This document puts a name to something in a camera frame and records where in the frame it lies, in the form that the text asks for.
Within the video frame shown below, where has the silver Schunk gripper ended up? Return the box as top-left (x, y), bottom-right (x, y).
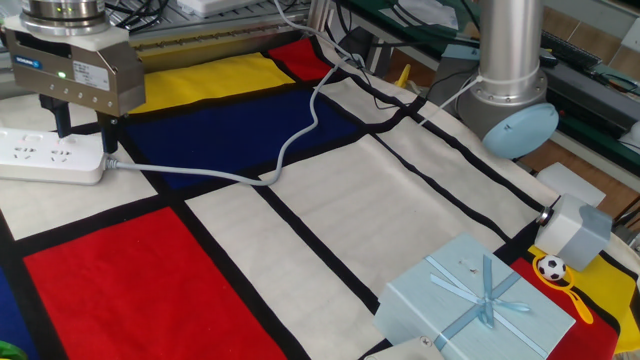
top-left (2, 14), bottom-right (147, 155)

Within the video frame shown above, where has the white power strip grey cable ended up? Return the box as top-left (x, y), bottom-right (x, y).
top-left (0, 127), bottom-right (109, 186)

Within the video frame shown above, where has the white power strip on rack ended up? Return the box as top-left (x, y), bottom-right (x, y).
top-left (177, 0), bottom-right (261, 19)

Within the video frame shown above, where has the Mondrian pattern colour block cloth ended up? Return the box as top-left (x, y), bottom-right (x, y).
top-left (0, 37), bottom-right (640, 360)

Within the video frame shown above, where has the yellow grey box green button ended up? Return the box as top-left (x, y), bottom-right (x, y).
top-left (0, 340), bottom-right (29, 360)

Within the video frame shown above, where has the small yellow object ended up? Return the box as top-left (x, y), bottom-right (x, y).
top-left (393, 63), bottom-right (412, 90)

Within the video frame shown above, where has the white paper sheet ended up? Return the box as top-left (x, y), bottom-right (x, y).
top-left (379, 0), bottom-right (459, 30)

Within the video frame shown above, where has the white zip tie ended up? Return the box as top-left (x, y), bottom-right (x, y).
top-left (417, 74), bottom-right (484, 126)

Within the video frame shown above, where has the light blue ribboned gift box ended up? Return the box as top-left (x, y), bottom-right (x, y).
top-left (372, 232), bottom-right (577, 360)

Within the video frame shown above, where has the soccer ball yellow paddle toy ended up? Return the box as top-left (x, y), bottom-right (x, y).
top-left (531, 253), bottom-right (595, 325)

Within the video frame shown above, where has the white foam block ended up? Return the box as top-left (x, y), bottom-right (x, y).
top-left (535, 162), bottom-right (607, 207)

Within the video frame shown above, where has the black keyboard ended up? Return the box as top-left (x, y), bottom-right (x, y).
top-left (539, 29), bottom-right (604, 71)

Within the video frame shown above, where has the green workbench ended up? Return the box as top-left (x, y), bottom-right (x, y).
top-left (339, 0), bottom-right (640, 179)

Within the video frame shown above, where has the aluminium table frame rail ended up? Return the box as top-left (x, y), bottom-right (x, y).
top-left (127, 22), bottom-right (311, 74)

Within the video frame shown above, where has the grey box metal ring button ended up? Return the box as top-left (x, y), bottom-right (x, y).
top-left (533, 193), bottom-right (614, 273)

